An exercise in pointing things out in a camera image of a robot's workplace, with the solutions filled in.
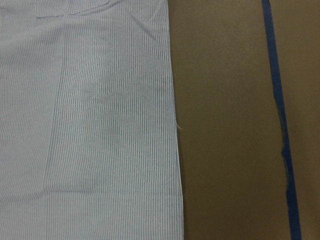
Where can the blue white striped shirt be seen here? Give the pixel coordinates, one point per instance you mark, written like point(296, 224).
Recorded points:
point(88, 132)

